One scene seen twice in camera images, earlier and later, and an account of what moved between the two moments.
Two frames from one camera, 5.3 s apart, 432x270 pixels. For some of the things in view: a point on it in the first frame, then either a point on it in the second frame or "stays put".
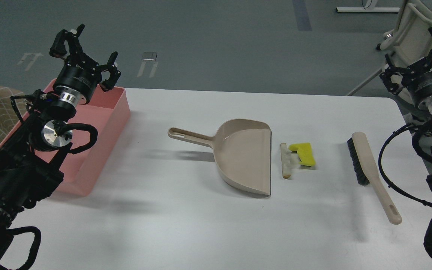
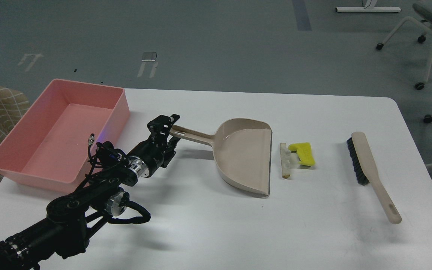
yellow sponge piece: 305,152 stays put
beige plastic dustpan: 242,153 stays put
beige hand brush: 366,173 stays put
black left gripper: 78,78 to 152,150
